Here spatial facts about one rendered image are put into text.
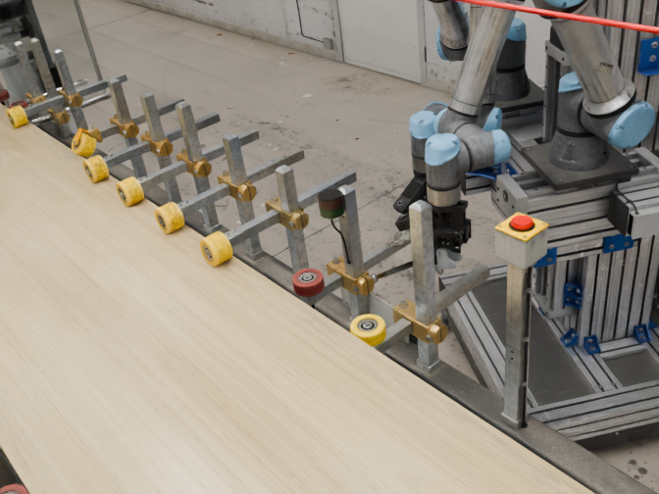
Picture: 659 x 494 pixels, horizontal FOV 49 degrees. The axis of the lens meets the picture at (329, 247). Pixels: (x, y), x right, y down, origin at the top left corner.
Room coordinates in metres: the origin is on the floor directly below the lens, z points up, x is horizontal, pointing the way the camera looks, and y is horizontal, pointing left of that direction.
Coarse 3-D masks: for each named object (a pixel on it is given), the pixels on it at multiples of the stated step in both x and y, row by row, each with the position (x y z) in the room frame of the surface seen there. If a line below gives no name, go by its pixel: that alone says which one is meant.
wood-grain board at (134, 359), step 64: (0, 128) 2.82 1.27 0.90; (0, 192) 2.22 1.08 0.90; (64, 192) 2.15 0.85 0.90; (0, 256) 1.80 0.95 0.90; (64, 256) 1.75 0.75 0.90; (128, 256) 1.70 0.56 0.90; (192, 256) 1.65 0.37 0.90; (0, 320) 1.48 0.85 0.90; (64, 320) 1.44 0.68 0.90; (128, 320) 1.40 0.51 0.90; (192, 320) 1.37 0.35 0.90; (256, 320) 1.33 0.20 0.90; (320, 320) 1.30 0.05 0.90; (0, 384) 1.23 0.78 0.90; (64, 384) 1.20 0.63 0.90; (128, 384) 1.17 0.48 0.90; (192, 384) 1.14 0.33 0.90; (256, 384) 1.12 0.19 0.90; (320, 384) 1.09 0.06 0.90; (384, 384) 1.06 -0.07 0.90; (64, 448) 1.01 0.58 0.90; (128, 448) 0.99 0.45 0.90; (192, 448) 0.97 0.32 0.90; (256, 448) 0.94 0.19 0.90; (320, 448) 0.92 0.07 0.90; (384, 448) 0.90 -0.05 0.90; (448, 448) 0.88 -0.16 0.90; (512, 448) 0.86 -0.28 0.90
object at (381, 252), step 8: (408, 240) 1.66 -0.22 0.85; (376, 248) 1.62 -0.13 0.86; (384, 248) 1.61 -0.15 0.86; (392, 248) 1.62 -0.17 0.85; (400, 248) 1.64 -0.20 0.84; (368, 256) 1.59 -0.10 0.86; (376, 256) 1.59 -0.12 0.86; (384, 256) 1.60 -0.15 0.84; (368, 264) 1.57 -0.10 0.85; (376, 264) 1.58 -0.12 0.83; (328, 280) 1.50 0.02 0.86; (336, 280) 1.50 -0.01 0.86; (328, 288) 1.48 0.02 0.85; (336, 288) 1.50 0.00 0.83; (312, 296) 1.45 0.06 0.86; (320, 296) 1.46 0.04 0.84; (312, 304) 1.45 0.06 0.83
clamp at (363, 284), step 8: (328, 264) 1.56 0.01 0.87; (336, 264) 1.56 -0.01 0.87; (344, 264) 1.55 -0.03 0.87; (328, 272) 1.56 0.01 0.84; (336, 272) 1.53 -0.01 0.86; (344, 272) 1.51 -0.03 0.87; (368, 272) 1.50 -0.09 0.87; (344, 280) 1.51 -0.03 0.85; (352, 280) 1.48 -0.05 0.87; (360, 280) 1.47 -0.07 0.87; (368, 280) 1.47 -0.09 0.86; (344, 288) 1.51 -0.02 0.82; (352, 288) 1.48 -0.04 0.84; (360, 288) 1.46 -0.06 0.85; (368, 288) 1.47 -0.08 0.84
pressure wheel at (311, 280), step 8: (296, 272) 1.49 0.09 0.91; (304, 272) 1.49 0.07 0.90; (312, 272) 1.49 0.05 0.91; (320, 272) 1.48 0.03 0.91; (296, 280) 1.46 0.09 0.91; (304, 280) 1.46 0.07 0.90; (312, 280) 1.45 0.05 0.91; (320, 280) 1.45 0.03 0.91; (296, 288) 1.44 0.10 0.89; (304, 288) 1.43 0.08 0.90; (312, 288) 1.43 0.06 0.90; (320, 288) 1.44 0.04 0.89; (304, 296) 1.43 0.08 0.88
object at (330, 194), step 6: (324, 192) 1.49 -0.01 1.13; (330, 192) 1.49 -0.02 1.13; (336, 192) 1.49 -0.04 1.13; (324, 198) 1.47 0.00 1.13; (330, 198) 1.46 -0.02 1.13; (336, 198) 1.46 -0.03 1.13; (330, 210) 1.45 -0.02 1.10; (342, 216) 1.49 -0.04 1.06; (336, 228) 1.48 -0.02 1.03; (342, 234) 1.49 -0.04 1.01; (348, 258) 1.49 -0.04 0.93; (348, 264) 1.49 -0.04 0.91
